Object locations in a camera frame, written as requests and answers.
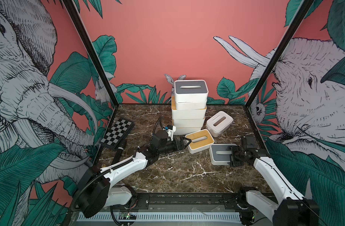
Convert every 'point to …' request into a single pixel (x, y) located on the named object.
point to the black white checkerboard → (118, 132)
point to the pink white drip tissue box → (218, 124)
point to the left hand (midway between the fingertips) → (188, 141)
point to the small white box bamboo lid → (201, 140)
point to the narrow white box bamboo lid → (191, 105)
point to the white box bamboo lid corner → (186, 114)
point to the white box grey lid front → (220, 153)
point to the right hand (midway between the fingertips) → (224, 149)
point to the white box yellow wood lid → (184, 128)
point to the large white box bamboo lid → (188, 123)
